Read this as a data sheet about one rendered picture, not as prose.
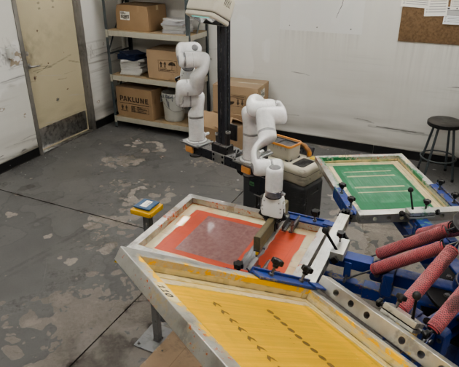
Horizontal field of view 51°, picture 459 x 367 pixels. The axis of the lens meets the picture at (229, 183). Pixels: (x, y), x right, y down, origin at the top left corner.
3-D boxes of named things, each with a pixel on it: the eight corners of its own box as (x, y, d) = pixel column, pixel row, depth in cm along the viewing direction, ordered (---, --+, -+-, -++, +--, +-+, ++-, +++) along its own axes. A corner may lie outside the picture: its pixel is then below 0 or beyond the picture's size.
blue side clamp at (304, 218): (268, 223, 248) (269, 212, 245) (272, 219, 252) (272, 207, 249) (326, 237, 236) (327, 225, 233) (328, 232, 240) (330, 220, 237)
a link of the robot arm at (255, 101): (245, 87, 229) (285, 85, 230) (237, 108, 266) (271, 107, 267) (248, 116, 227) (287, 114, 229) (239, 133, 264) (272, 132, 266)
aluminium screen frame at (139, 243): (127, 253, 222) (126, 246, 220) (190, 199, 269) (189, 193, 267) (291, 301, 191) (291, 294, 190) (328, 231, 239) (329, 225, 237)
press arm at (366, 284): (195, 252, 239) (194, 242, 236) (201, 246, 244) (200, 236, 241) (469, 328, 191) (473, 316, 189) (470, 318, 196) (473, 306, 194)
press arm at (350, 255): (329, 263, 208) (330, 254, 206) (332, 256, 213) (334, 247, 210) (370, 274, 201) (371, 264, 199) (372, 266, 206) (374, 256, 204)
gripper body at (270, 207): (287, 191, 210) (286, 213, 215) (265, 187, 214) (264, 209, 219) (281, 199, 204) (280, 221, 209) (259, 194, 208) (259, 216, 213)
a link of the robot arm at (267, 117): (250, 106, 237) (280, 105, 239) (254, 145, 229) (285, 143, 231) (253, 87, 223) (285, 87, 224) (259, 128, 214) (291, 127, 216)
